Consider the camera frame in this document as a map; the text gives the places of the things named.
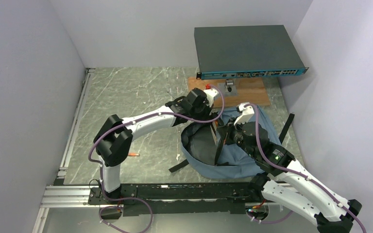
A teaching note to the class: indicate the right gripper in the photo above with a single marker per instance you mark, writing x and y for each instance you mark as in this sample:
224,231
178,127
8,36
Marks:
226,131

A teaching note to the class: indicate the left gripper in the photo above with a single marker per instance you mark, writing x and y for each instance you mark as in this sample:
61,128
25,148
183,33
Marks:
208,110

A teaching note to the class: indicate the blue student backpack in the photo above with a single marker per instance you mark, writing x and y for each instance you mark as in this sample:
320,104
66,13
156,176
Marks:
199,148

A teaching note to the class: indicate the orange pen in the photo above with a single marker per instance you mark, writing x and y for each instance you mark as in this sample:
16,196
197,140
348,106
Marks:
134,154

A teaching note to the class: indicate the orange green treehouse book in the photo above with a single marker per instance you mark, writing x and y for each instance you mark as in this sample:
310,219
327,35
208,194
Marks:
213,128

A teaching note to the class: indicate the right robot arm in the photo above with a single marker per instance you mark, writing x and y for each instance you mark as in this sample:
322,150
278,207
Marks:
285,181

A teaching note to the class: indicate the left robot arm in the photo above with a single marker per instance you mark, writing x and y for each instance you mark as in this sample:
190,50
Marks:
112,143

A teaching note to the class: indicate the wooden board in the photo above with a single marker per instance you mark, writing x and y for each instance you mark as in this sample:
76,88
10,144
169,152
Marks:
249,90

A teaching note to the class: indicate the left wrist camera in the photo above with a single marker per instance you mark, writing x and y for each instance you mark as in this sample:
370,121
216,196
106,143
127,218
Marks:
211,94

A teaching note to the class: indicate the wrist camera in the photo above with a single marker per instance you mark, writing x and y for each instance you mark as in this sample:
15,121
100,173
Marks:
246,112
211,94

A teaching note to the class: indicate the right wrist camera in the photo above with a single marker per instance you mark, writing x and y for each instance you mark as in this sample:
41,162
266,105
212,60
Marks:
246,112

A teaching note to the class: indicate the metal stand mount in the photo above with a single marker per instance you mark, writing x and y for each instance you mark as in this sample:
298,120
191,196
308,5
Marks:
229,88

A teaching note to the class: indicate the grey network switch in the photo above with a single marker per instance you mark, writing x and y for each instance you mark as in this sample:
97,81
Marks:
232,52

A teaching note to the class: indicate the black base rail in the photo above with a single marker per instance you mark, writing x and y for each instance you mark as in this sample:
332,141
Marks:
178,198

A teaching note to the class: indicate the aluminium side rail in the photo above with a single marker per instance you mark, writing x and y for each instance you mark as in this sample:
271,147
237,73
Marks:
63,168

